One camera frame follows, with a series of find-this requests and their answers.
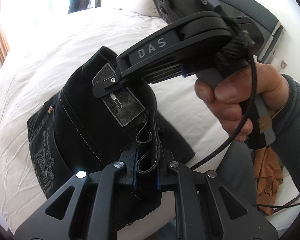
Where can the grey upholstered headboard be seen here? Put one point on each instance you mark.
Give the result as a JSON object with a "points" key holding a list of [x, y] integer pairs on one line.
{"points": [[269, 25]]}

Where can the person's right hand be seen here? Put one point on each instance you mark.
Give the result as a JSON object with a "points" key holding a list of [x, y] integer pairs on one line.
{"points": [[223, 100]]}

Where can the white rolled duvet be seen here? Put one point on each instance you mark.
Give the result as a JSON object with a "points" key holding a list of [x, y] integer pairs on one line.
{"points": [[146, 8]]}

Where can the orange cloth on floor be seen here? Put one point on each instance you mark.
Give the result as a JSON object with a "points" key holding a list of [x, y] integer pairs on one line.
{"points": [[268, 176]]}

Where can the dark grey sleeve forearm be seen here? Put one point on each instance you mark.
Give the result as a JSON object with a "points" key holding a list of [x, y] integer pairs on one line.
{"points": [[287, 129]]}

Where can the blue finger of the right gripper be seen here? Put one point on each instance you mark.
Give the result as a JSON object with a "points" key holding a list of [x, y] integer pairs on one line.
{"points": [[107, 80]]}

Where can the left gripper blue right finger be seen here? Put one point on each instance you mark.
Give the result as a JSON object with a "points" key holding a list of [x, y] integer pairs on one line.
{"points": [[165, 176]]}

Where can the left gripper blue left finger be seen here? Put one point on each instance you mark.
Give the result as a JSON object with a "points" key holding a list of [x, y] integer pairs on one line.
{"points": [[130, 158]]}

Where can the black denim pants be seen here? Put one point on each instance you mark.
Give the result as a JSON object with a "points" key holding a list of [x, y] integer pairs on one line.
{"points": [[74, 130]]}

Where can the white bed sheet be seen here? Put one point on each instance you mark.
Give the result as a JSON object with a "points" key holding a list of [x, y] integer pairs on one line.
{"points": [[39, 66]]}

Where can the lower white wall socket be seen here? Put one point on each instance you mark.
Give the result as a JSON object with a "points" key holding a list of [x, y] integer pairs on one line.
{"points": [[283, 64]]}

